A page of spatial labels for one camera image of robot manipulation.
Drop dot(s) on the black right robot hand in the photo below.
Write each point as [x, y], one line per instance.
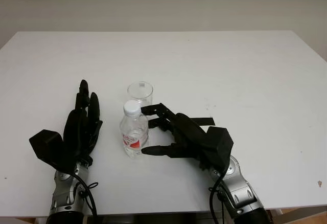
[186, 137]

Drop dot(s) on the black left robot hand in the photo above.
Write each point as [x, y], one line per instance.
[76, 129]

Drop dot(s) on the white table leg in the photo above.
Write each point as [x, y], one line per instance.
[274, 213]

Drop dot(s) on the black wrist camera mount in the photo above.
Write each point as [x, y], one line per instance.
[219, 144]
[48, 144]

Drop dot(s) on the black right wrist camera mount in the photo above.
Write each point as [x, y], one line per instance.
[219, 144]

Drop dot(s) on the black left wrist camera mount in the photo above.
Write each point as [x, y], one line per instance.
[48, 144]

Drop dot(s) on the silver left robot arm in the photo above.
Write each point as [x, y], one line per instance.
[64, 193]

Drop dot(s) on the clear glass cup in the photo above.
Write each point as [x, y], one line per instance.
[140, 93]

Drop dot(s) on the clear plastic water bottle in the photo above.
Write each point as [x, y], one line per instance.
[132, 132]

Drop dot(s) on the black tape strip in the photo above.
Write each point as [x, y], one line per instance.
[204, 121]

